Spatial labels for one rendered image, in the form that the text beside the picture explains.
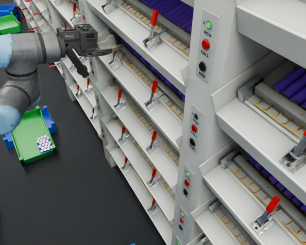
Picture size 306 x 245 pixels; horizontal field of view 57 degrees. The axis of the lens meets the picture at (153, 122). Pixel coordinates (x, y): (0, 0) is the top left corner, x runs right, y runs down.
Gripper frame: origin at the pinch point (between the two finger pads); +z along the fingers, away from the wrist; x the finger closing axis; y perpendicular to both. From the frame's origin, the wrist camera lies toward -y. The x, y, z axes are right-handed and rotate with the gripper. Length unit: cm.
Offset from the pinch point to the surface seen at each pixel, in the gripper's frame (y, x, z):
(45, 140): -76, 47, -20
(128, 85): -8.0, -12.6, -1.4
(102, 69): -17.3, 16.0, 1.2
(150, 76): -2.6, -18.0, 3.2
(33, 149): -83, 49, -27
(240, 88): 16, -55, -2
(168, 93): -2.7, -28.3, 3.2
